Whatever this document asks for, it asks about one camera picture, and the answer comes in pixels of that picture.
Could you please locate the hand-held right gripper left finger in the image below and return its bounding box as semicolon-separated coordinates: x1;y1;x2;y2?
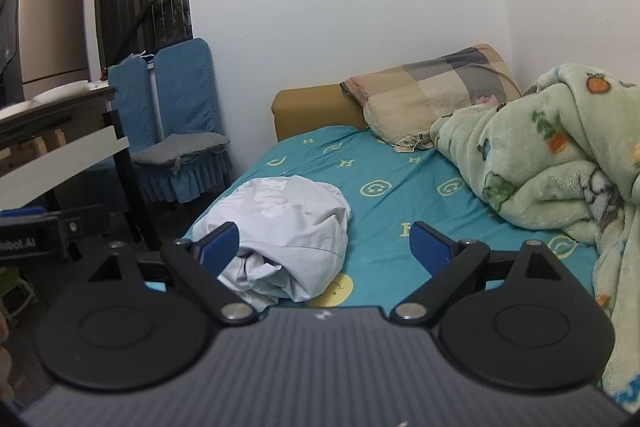
88;221;259;326

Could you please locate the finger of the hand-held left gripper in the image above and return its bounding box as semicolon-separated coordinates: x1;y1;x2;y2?
45;204;112;254

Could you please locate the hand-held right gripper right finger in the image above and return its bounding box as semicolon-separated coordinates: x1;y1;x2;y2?
389;220;565;327

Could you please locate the white garment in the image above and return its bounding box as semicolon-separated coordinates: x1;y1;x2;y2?
192;175;354;313

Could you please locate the green stool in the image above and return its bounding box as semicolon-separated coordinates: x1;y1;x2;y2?
0;265;39;326

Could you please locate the teal patterned bed sheet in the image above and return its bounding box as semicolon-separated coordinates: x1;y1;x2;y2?
180;125;609;309

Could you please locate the grey seat cushion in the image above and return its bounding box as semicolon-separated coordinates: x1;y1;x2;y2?
131;131;231;170

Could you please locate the dark wooden table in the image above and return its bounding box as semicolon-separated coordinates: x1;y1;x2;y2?
0;84;162;254

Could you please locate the blue covered chair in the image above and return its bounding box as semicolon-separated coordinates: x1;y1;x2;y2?
134;38;234;206
107;55;157;160

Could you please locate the white plate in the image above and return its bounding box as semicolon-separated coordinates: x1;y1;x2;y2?
32;79;91;104
0;101;37;121

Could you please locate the green printed fleece blanket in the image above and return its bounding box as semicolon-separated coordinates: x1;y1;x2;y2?
430;63;640;419

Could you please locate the plaid pillow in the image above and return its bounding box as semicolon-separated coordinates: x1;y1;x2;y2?
340;44;524;154

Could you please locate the tan bed headboard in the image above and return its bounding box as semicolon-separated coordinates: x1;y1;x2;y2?
271;84;369;143

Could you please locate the bronze refrigerator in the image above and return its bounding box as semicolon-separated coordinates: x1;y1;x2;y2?
14;0;91;104

